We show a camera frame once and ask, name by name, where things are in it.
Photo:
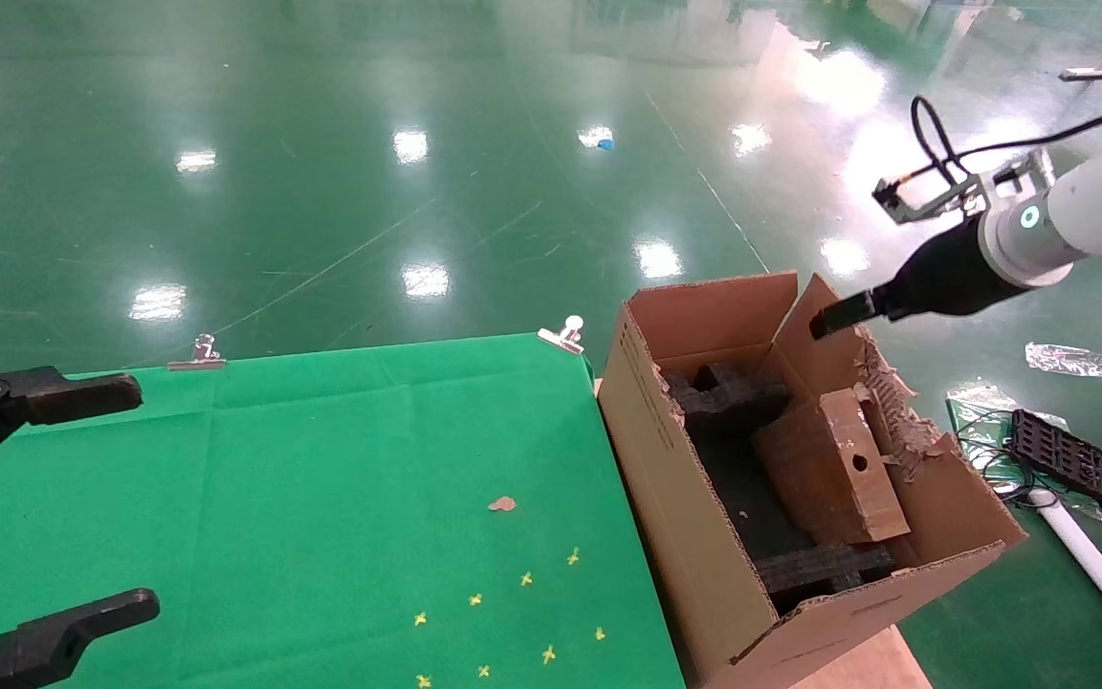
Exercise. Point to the black foam bottom pad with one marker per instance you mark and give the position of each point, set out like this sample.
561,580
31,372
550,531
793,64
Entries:
742,493

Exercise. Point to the black cross-shaped foam block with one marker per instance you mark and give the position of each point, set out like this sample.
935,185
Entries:
728,402

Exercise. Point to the clear crumpled plastic bag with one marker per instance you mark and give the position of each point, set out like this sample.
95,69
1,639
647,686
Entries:
1069,359

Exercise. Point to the small white floor bar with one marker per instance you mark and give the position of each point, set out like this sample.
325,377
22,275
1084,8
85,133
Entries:
1094,73

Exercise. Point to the clear plastic bag with green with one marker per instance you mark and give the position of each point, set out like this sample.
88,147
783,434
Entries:
977,407

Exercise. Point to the small brown cardboard scrap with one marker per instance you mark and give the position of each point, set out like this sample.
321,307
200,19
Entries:
502,503

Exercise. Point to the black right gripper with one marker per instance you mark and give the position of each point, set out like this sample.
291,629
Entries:
943,277

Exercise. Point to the white metal table leg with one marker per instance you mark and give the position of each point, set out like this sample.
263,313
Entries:
1087,555

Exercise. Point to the large open cardboard carton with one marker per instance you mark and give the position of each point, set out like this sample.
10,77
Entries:
666,498

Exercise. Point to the black plastic grid tray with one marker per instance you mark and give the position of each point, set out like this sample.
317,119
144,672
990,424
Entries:
1077,464

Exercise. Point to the silver binder clip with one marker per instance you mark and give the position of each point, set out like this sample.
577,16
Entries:
562,336
197,358

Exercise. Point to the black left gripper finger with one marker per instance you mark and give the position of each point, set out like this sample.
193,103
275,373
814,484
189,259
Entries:
44,394
54,639

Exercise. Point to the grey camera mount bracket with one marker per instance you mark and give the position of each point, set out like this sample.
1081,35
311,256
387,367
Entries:
934,199

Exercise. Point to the green table cloth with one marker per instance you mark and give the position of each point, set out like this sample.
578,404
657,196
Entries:
274,478

